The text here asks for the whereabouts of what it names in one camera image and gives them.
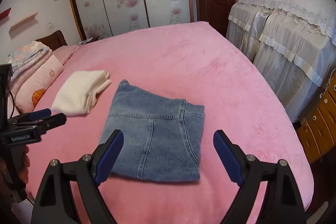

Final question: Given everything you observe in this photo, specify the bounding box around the person's left hand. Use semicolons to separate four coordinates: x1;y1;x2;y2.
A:
1;145;27;203

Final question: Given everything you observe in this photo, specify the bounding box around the blue denim jacket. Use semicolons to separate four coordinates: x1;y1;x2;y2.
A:
100;80;205;183

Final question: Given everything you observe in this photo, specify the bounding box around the lace-covered cabinet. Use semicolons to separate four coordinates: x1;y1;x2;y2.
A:
226;0;335;122

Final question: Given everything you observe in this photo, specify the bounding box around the wooden drawer chest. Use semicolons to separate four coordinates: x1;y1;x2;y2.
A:
297;76;336;164

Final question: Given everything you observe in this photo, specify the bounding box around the pink bed blanket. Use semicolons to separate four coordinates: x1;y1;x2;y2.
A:
27;22;314;223

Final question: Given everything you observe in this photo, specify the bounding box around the folded white garment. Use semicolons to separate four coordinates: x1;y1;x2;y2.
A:
51;71;111;117

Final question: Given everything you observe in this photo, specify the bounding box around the pink flat pillow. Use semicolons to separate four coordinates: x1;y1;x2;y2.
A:
52;45;79;65

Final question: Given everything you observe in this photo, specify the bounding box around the wall shelf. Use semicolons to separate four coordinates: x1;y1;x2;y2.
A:
9;12;38;34

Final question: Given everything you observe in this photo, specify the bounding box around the wooden headboard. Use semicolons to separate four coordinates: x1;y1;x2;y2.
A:
37;30;68;51

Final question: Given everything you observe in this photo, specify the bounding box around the folded pastel quilt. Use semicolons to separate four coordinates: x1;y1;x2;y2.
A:
6;41;52;82

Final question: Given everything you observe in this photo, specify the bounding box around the pink cartoon pillow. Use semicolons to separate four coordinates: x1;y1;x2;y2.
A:
11;54;63;113

